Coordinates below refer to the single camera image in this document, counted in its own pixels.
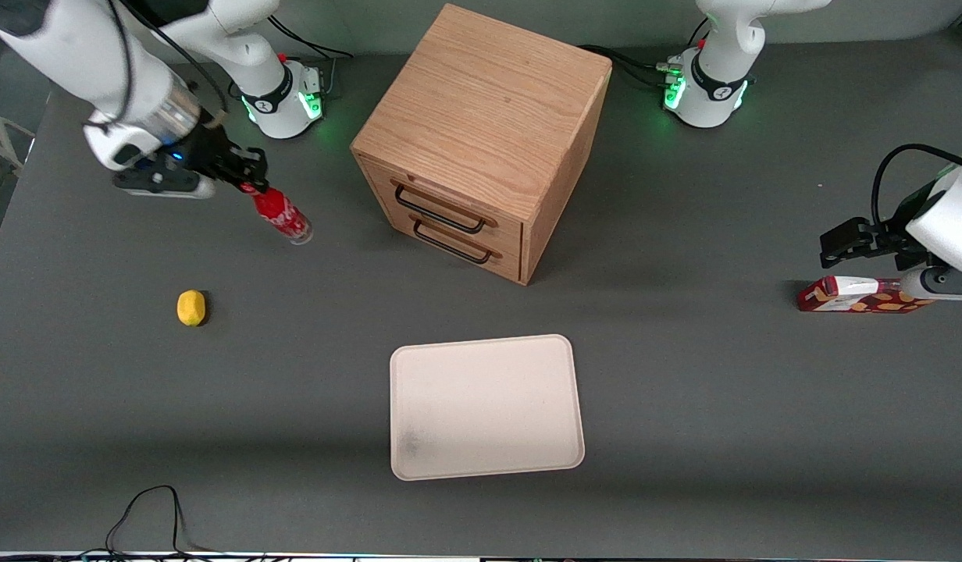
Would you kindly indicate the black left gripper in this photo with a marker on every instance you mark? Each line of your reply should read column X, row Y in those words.
column 892, row 236

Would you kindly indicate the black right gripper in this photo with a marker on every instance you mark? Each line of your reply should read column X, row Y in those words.
column 208, row 152

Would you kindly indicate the red coke bottle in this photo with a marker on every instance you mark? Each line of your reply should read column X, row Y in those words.
column 284, row 215

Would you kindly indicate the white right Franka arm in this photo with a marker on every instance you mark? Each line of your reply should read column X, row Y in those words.
column 98, row 70

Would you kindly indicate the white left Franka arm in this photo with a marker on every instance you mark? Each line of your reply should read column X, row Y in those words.
column 719, row 70

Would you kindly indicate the beige plastic tray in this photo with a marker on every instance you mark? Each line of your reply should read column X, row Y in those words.
column 485, row 406

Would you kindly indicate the red snack box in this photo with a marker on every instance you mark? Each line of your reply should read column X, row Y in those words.
column 856, row 297

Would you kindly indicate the yellow lemon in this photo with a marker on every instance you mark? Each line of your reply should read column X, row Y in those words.
column 190, row 307

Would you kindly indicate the wooden two-drawer cabinet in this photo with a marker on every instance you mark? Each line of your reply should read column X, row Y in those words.
column 481, row 109

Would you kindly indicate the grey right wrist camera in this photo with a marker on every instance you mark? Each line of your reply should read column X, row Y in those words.
column 165, row 183

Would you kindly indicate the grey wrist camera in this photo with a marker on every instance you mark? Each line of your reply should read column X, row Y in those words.
column 165, row 183
column 945, row 283

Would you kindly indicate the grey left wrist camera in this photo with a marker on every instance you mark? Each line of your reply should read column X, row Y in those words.
column 945, row 283

